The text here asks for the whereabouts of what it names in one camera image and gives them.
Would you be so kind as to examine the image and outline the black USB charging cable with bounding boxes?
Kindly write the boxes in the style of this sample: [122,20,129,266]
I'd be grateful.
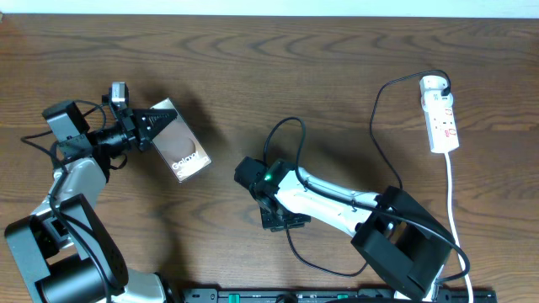
[285,69,452,279]

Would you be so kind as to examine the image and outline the white USB wall charger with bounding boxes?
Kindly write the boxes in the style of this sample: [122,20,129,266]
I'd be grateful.
[419,75,454,112]

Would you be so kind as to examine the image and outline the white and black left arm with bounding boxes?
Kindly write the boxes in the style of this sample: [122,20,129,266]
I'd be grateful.
[4,98,182,303]

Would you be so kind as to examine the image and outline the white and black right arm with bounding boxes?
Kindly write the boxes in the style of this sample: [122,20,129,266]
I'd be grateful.
[234,157,455,300]

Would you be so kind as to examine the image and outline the white power strip cord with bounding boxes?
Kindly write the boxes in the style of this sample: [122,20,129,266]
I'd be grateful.
[443,151,475,303]

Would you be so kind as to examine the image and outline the white surge protector power strip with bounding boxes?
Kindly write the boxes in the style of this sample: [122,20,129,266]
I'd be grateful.
[421,92,460,154]

